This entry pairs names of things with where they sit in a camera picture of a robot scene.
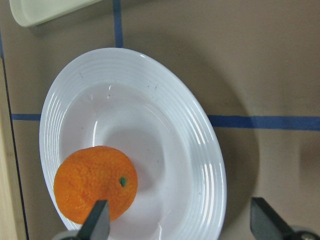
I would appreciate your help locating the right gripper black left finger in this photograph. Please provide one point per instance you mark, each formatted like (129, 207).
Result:
(97, 224)

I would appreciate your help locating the orange mandarin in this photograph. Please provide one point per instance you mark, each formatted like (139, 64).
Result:
(92, 174)

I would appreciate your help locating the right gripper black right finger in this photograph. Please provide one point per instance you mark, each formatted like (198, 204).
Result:
(267, 224)

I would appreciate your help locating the white ribbed plate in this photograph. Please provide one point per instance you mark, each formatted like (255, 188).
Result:
(126, 100)

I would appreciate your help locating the cream bear tray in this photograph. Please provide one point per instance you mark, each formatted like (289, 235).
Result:
(30, 13)

